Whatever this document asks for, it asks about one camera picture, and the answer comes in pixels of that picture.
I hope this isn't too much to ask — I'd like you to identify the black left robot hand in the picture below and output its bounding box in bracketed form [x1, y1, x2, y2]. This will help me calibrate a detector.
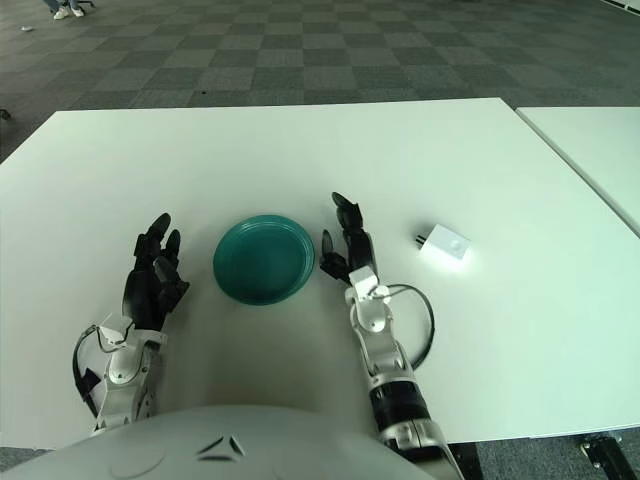
[122, 213, 191, 334]

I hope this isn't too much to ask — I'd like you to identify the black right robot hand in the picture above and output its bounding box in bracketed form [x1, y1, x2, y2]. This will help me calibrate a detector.
[319, 191, 377, 287]

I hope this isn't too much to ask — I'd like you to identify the white charger plug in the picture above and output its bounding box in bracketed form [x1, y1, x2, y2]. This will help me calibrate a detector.
[413, 224, 472, 274]

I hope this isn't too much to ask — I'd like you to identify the teal green round plate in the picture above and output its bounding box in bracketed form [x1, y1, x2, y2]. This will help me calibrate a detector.
[212, 214, 317, 306]

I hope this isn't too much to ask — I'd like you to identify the grey robot torso shell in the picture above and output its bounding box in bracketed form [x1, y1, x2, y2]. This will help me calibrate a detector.
[0, 404, 431, 480]

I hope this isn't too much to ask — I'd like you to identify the white rectangular table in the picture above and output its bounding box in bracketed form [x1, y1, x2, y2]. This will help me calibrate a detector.
[515, 105, 640, 221]

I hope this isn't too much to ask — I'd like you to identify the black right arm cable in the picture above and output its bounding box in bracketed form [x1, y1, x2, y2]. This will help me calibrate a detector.
[372, 283, 435, 371]

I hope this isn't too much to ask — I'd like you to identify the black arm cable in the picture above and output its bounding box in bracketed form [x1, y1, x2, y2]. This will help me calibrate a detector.
[72, 324, 101, 416]
[372, 283, 435, 371]

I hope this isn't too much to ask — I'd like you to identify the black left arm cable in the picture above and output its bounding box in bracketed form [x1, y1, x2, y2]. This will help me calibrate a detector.
[72, 324, 101, 416]

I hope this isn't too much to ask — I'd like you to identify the black table leg frame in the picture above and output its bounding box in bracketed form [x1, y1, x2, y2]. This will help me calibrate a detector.
[579, 433, 626, 480]

